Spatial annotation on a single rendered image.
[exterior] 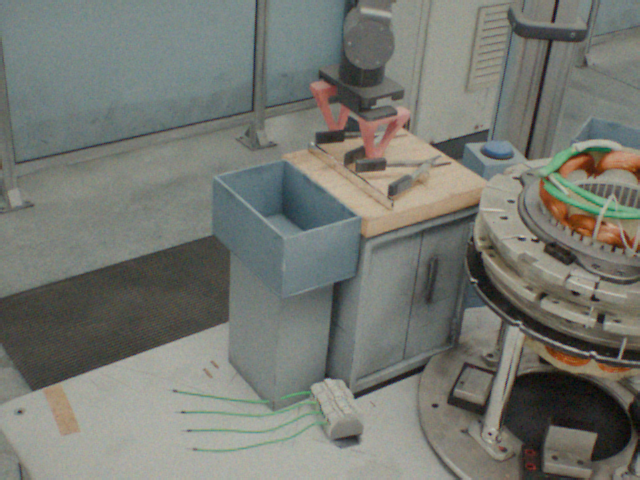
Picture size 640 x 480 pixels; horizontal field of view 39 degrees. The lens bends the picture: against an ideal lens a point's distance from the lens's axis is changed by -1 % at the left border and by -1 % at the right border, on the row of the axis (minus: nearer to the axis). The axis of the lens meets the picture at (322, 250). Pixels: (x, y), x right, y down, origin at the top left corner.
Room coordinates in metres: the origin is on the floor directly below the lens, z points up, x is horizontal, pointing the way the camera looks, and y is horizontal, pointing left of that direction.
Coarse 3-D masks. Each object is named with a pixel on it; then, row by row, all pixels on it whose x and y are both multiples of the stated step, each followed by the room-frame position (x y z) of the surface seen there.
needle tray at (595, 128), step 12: (588, 120) 1.27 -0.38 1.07; (600, 120) 1.28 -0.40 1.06; (576, 132) 1.22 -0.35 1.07; (588, 132) 1.28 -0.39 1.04; (600, 132) 1.28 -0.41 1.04; (612, 132) 1.27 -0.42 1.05; (624, 132) 1.26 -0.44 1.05; (636, 132) 1.25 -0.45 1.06; (624, 144) 1.26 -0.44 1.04; (636, 144) 1.25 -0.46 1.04
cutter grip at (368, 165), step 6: (360, 162) 1.00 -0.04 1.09; (366, 162) 1.01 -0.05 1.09; (372, 162) 1.01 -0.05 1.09; (378, 162) 1.01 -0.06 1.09; (384, 162) 1.02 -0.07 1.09; (360, 168) 1.00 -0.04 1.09; (366, 168) 1.01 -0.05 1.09; (372, 168) 1.01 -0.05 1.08; (378, 168) 1.01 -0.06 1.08; (384, 168) 1.02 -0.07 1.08
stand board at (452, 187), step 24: (336, 144) 1.11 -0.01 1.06; (360, 144) 1.12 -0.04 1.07; (408, 144) 1.13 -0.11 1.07; (312, 168) 1.03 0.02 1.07; (408, 168) 1.06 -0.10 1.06; (432, 168) 1.06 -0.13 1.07; (456, 168) 1.07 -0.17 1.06; (336, 192) 0.98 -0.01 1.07; (360, 192) 0.98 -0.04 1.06; (384, 192) 0.99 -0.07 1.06; (408, 192) 0.99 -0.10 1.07; (432, 192) 1.00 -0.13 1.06; (456, 192) 1.00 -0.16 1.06; (480, 192) 1.02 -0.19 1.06; (384, 216) 0.93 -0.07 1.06; (408, 216) 0.95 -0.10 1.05; (432, 216) 0.97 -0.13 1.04
